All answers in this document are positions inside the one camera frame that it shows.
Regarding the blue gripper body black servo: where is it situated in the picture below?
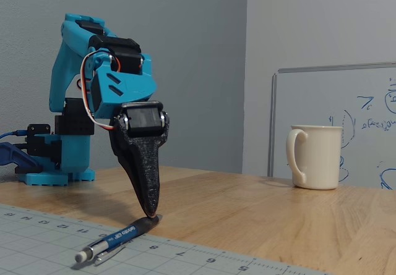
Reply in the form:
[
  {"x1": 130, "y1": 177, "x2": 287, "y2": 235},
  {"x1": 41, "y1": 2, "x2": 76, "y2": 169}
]
[{"x1": 90, "y1": 69, "x2": 170, "y2": 138}]

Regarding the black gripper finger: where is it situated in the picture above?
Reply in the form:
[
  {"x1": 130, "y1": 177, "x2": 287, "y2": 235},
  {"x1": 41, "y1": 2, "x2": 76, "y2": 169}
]
[
  {"x1": 108, "y1": 119, "x2": 148, "y2": 216},
  {"x1": 116, "y1": 114, "x2": 170, "y2": 219}
]

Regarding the blue mechanical pencil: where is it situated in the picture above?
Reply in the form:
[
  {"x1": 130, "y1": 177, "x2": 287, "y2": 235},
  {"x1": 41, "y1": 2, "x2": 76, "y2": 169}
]
[{"x1": 74, "y1": 214, "x2": 163, "y2": 265}]

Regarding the black controller board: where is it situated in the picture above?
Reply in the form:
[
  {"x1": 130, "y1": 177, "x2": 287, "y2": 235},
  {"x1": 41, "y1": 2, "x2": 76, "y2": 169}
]
[{"x1": 25, "y1": 123, "x2": 52, "y2": 158}]

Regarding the dark blue table clamp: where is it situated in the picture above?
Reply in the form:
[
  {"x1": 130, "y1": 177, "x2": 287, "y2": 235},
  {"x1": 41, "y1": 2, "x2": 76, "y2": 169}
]
[{"x1": 0, "y1": 142, "x2": 43, "y2": 174}]

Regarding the grey cutting mat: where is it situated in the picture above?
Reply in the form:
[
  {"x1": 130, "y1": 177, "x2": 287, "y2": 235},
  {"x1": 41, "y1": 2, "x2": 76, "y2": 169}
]
[{"x1": 0, "y1": 203, "x2": 337, "y2": 275}]

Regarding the cream ceramic mug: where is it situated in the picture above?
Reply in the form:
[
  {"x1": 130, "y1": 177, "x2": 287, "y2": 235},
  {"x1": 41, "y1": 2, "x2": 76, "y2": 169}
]
[{"x1": 285, "y1": 125, "x2": 343, "y2": 191}]

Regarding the whiteboard with blue writing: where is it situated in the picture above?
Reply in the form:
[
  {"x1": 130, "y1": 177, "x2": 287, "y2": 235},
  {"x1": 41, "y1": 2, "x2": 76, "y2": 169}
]
[{"x1": 267, "y1": 61, "x2": 396, "y2": 191}]

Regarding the white red servo wire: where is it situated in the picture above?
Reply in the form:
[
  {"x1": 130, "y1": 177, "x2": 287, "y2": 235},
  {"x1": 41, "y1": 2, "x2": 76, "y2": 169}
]
[{"x1": 75, "y1": 51, "x2": 121, "y2": 131}]

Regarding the blue usb cable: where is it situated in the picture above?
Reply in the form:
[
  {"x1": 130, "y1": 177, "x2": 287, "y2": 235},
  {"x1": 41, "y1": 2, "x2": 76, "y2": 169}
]
[{"x1": 0, "y1": 129, "x2": 29, "y2": 140}]

